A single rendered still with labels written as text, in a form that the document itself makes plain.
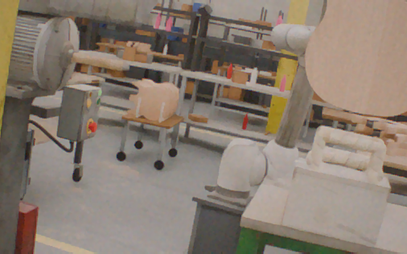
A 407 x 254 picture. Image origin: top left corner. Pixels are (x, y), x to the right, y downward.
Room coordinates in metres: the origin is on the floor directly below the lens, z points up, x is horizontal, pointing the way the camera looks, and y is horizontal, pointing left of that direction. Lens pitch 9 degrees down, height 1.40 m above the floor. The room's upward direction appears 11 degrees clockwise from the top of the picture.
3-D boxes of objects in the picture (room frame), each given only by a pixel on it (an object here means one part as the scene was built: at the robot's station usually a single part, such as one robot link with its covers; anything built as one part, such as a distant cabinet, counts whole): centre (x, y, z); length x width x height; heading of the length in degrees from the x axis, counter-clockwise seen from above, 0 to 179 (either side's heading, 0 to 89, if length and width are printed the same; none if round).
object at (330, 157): (1.60, -0.45, 1.12); 0.20 x 0.03 x 0.03; 77
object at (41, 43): (1.88, 0.66, 1.25); 0.41 x 0.27 x 0.26; 78
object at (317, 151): (1.46, -0.33, 1.15); 0.03 x 0.03 x 0.09
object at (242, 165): (2.45, -0.22, 0.87); 0.18 x 0.16 x 0.22; 112
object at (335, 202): (1.49, -0.42, 1.02); 0.27 x 0.15 x 0.17; 78
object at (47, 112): (2.03, 0.54, 1.02); 0.19 x 0.04 x 0.04; 168
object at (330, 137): (1.44, -0.41, 1.20); 0.20 x 0.03 x 0.03; 77
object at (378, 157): (1.43, -0.49, 1.15); 0.03 x 0.03 x 0.09
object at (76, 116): (2.09, 0.53, 0.99); 0.24 x 0.21 x 0.26; 78
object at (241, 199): (2.46, -0.19, 0.73); 0.22 x 0.18 x 0.06; 70
